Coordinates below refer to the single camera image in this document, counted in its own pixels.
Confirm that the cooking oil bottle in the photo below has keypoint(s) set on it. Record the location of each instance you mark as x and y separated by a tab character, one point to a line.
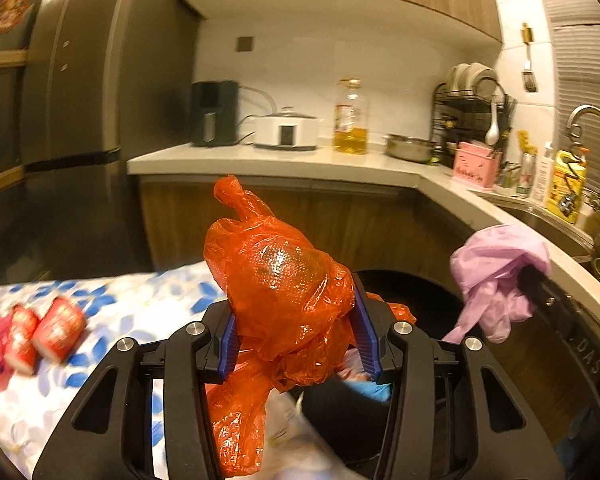
351	135

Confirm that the wooden lower cabinet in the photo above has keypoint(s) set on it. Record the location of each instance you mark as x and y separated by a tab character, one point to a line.
180	225

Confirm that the grey refrigerator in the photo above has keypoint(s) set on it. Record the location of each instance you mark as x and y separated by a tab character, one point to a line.
105	85

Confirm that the red plastic bag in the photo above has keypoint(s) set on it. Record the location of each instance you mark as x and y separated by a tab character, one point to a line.
402	313

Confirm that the stainless steel bowl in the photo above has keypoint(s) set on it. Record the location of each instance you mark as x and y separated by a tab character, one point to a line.
410	149

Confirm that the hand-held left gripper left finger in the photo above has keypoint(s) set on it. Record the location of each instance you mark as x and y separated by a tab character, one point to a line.
228	342

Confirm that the black trash bin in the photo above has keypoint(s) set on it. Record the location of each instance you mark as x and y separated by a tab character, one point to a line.
425	290

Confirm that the black dish rack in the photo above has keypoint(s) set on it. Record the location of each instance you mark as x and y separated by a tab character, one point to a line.
455	120

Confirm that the white pump bottle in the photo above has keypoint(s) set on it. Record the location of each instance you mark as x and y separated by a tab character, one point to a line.
542	175

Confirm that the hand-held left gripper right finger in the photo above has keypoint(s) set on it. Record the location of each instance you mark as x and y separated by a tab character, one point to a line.
367	342

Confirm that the wooden upper cabinet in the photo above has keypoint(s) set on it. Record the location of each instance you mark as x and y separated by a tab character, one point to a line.
355	0

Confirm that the wooden framed glass door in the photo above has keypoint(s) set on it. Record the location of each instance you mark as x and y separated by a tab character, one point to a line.
0	110

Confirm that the white crumpled bag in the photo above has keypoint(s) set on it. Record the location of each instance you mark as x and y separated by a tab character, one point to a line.
300	435

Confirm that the yellow detergent bottle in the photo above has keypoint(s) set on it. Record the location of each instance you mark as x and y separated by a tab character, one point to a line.
562	190

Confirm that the wooden cabinet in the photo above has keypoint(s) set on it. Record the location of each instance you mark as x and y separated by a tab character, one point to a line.
180	225
355	0

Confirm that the hanging metal spatula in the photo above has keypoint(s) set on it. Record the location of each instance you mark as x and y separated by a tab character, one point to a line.
529	80

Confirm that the pink utensil basket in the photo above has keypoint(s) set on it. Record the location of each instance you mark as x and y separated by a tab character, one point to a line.
475	167

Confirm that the black coffee machine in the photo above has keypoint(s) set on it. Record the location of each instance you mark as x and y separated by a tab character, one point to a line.
212	110

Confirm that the white plate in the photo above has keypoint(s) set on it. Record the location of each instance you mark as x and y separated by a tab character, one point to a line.
482	77
456	76

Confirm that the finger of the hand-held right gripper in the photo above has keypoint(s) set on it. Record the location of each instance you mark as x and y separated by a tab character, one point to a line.
535	282

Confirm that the white ladle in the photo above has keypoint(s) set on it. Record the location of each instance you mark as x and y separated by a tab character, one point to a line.
492	132

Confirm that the beer can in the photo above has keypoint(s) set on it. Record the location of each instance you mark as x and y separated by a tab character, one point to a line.
526	177

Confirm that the white electric cooker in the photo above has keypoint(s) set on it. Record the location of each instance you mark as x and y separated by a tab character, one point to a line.
287	132

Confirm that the grey wall outlet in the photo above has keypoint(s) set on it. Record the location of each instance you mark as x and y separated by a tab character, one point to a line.
245	44

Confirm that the stainless steel sink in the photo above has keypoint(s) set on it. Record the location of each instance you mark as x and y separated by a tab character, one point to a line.
540	222

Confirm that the orange plastic bag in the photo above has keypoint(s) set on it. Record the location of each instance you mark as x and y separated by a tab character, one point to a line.
280	285

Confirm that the yellow dish brush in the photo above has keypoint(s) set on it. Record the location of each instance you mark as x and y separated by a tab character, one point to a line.
527	142

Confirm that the red paper cup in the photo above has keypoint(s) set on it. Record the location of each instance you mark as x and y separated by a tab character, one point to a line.
60	327
22	337

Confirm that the grey window blind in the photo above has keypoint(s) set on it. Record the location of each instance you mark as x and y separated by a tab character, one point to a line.
580	35

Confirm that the floral blanket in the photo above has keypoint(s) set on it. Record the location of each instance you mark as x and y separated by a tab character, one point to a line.
130	300

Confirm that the steel spring faucet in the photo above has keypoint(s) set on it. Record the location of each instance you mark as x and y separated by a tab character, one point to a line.
587	110

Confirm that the purple plastic bag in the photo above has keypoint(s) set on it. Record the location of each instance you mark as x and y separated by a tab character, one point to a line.
500	255

